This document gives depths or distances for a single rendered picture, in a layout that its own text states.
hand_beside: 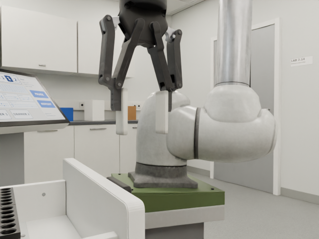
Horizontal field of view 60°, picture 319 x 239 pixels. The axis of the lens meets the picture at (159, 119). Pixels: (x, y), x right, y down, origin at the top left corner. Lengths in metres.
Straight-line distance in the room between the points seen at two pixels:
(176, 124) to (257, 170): 3.18
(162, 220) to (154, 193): 0.07
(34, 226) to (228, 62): 0.62
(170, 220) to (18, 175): 0.78
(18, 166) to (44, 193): 0.83
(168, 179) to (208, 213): 0.14
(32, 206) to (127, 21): 0.33
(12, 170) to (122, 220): 1.06
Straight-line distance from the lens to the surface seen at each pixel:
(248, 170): 3.97
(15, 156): 1.31
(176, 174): 0.79
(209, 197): 0.77
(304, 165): 3.61
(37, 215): 0.51
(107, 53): 0.41
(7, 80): 1.34
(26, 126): 1.19
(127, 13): 0.44
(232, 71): 0.82
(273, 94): 3.70
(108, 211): 0.30
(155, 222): 0.73
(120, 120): 0.42
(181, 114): 0.76
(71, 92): 4.25
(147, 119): 0.78
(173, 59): 0.47
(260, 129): 0.76
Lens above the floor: 1.01
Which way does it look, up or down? 1 degrees down
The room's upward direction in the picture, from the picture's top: straight up
